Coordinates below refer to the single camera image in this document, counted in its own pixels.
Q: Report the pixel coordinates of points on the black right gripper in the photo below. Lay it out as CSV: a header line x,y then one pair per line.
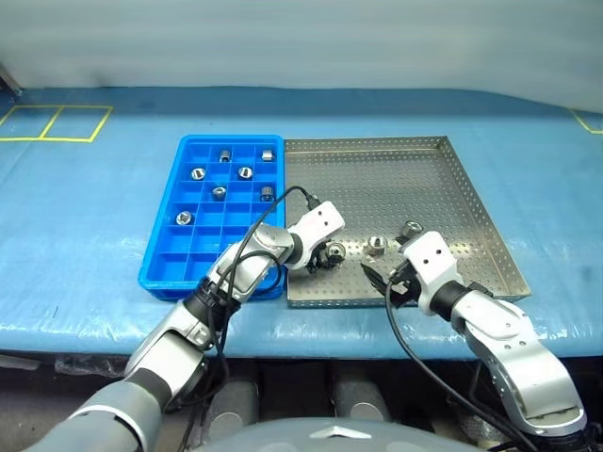
x,y
405,285

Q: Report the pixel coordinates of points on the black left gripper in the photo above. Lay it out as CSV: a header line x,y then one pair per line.
x,y
320,261

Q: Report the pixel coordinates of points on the small metal roller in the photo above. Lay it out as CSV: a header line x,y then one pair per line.
x,y
244,172
184,218
224,155
267,155
267,193
377,245
410,230
338,253
219,192
198,173

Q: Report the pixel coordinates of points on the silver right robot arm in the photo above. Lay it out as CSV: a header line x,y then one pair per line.
x,y
509,343

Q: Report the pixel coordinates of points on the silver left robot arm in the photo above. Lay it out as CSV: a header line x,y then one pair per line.
x,y
245,268

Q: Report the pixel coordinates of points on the perforated steel tray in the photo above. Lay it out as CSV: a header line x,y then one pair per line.
x,y
400,188

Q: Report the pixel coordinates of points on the blue compartment plastic tray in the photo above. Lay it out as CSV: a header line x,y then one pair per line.
x,y
174,245

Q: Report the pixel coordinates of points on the grey rounded cylinder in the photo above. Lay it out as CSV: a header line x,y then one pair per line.
x,y
233,409
360,400

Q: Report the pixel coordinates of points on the grey robot torso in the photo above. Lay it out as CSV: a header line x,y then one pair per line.
x,y
339,438

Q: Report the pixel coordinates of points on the yellow tape corner marking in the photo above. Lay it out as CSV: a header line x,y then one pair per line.
x,y
584,123

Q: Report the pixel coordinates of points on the blue plastic table cover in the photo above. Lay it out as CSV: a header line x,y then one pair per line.
x,y
85,226

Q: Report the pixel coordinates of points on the yellow tape double square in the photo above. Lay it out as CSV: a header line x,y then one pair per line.
x,y
60,123

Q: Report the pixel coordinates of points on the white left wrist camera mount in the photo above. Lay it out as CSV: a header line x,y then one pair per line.
x,y
320,221

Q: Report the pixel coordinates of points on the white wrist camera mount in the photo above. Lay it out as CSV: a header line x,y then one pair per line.
x,y
433,263
320,221

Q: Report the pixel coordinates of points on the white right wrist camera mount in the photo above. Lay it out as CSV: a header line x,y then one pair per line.
x,y
433,263

